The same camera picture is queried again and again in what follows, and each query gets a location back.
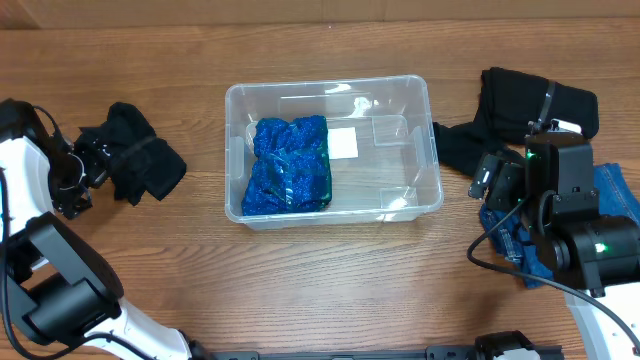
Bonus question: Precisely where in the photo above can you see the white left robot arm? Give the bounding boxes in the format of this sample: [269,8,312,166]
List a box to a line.
[1,99,208,359]

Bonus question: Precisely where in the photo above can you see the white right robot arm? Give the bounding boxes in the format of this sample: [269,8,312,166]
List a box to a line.
[469,132,639,359]

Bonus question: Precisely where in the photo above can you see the blue green sequin cloth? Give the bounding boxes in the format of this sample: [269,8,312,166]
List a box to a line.
[241,115,333,216]

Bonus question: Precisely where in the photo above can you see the clear plastic container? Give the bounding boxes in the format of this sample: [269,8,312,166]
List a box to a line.
[225,75,444,230]

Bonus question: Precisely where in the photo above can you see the black banded cloth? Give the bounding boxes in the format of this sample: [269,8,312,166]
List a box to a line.
[473,67,599,144]

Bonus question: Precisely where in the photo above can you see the blue denim cloth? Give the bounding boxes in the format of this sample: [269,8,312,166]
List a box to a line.
[478,162,640,290]

